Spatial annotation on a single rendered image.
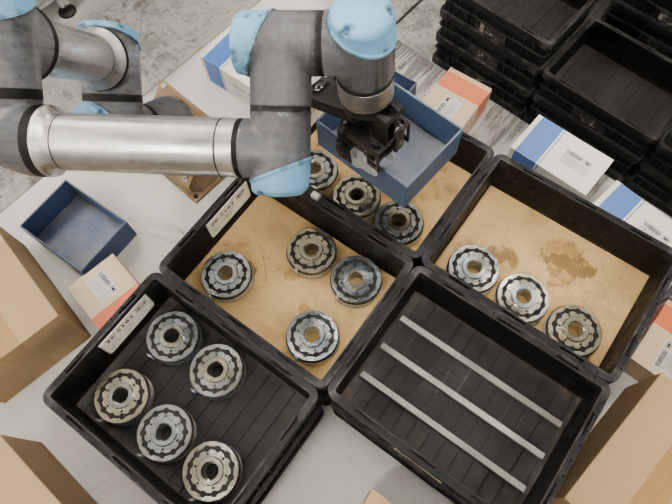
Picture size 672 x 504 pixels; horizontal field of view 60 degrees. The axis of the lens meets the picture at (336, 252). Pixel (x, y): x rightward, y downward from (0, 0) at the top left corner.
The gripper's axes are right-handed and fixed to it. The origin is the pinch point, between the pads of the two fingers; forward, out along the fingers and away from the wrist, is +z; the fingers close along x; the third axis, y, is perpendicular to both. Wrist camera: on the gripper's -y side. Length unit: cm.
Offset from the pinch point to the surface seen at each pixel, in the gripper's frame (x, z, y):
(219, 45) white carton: 14, 34, -63
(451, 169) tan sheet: 22.8, 30.4, 4.9
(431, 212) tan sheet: 11.6, 29.7, 8.4
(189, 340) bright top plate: -42.1, 22.8, -7.6
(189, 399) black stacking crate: -50, 26, 0
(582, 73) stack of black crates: 103, 81, 2
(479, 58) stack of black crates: 85, 79, -27
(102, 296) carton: -49, 31, -32
